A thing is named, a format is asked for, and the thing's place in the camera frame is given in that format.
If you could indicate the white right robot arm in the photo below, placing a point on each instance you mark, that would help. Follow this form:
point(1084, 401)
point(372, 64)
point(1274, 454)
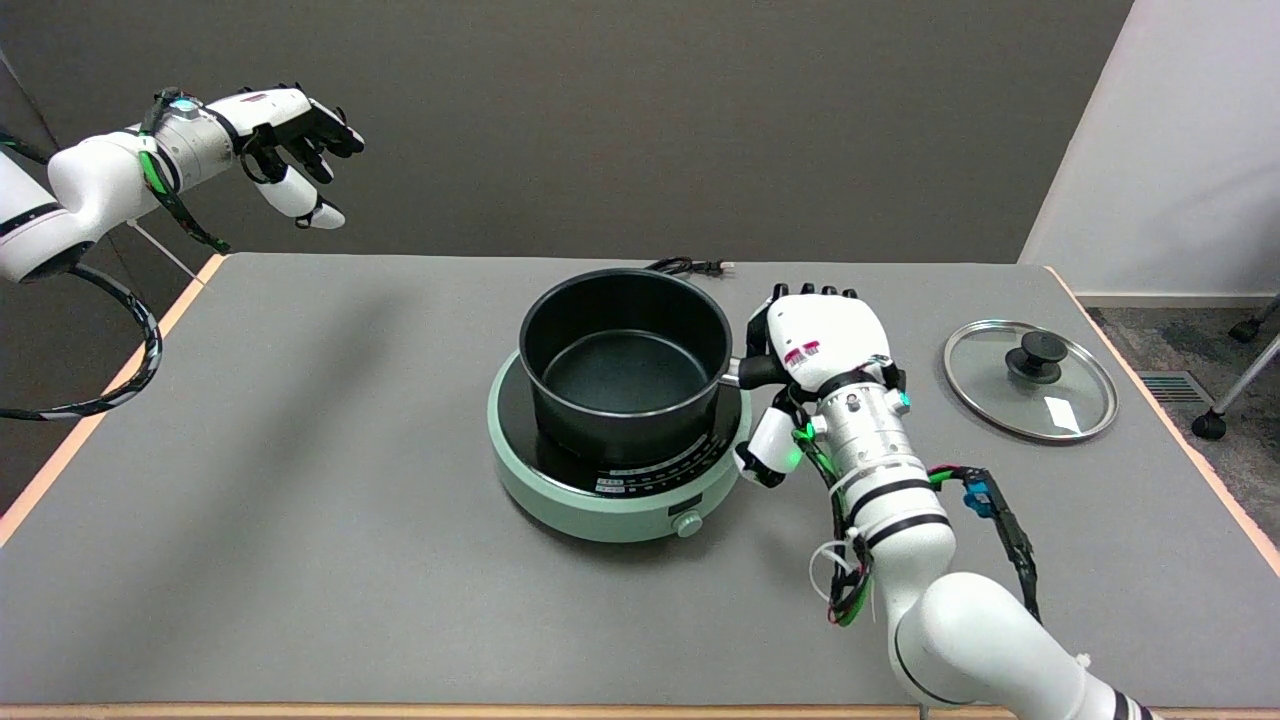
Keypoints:
point(960, 630)

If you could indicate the green round induction cooker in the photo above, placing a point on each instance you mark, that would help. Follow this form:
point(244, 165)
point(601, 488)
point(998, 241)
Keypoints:
point(600, 505)

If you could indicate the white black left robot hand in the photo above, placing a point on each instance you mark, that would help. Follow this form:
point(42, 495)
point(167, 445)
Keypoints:
point(275, 110)

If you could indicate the metal stand with black casters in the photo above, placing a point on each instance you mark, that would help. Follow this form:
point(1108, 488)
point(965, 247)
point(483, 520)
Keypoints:
point(1208, 425)

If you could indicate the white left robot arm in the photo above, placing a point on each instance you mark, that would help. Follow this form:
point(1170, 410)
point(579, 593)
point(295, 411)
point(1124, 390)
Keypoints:
point(90, 185)

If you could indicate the grey floor vent grille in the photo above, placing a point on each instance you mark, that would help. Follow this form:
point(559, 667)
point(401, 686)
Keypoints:
point(1175, 387)

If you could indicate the glass lid with black knob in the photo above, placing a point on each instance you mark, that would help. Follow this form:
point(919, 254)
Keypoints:
point(1035, 375)

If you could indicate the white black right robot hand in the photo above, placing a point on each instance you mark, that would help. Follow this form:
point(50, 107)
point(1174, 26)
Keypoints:
point(830, 335)

